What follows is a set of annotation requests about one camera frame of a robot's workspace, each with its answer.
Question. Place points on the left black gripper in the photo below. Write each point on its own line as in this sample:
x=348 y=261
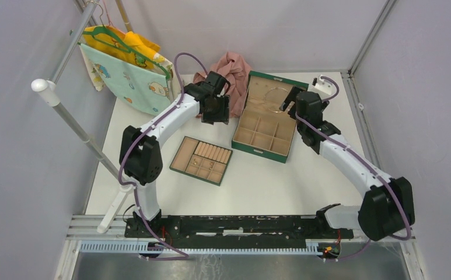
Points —
x=222 y=116

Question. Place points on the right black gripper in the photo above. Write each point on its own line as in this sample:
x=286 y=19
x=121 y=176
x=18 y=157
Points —
x=291 y=97

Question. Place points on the green jewelry box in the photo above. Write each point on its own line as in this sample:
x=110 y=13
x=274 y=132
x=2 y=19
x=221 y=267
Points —
x=263 y=130

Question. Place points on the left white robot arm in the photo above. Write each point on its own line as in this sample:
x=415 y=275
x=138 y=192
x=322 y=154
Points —
x=141 y=160

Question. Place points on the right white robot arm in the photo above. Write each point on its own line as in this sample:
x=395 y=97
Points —
x=387 y=208

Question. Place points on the pink crumpled cloth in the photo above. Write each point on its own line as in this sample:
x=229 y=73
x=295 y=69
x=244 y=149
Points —
x=235 y=69

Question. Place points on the mint cartoon print cloth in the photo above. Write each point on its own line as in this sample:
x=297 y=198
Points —
x=144 y=90

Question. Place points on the yellow garment on hanger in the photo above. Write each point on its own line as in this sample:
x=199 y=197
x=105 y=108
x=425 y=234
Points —
x=124 y=44

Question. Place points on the green clothes hanger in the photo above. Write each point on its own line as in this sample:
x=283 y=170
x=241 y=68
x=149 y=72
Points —
x=124 y=42

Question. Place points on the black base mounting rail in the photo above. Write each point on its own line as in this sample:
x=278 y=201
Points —
x=244 y=232

